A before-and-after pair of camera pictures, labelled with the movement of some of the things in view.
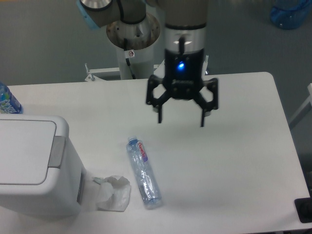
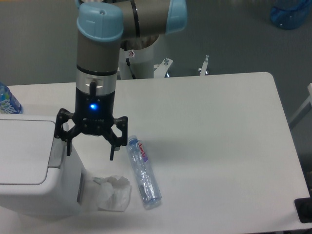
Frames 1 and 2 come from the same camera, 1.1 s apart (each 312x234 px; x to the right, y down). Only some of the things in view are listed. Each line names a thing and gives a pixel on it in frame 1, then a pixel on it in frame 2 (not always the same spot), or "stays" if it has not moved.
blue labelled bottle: (9, 104) stays
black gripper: (183, 79) to (93, 115)
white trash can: (42, 176) stays
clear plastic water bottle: (149, 187) stays
